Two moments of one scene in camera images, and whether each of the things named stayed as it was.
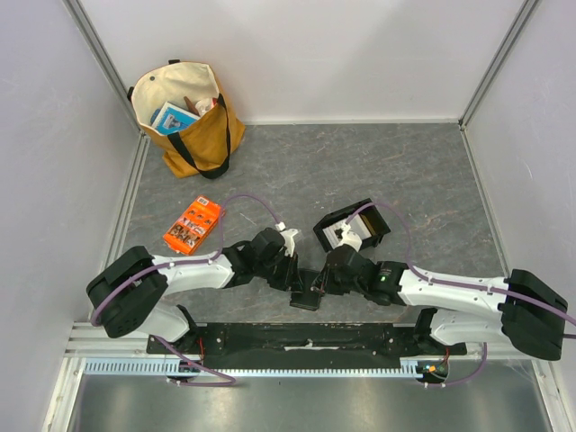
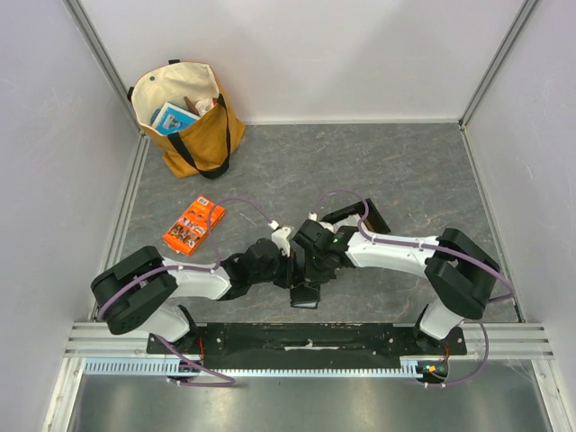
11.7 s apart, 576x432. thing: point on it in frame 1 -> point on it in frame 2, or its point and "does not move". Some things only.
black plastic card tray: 374,221 does not move
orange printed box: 195,226 does not move
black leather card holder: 309,298 does not move
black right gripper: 324,277 -> 309,270
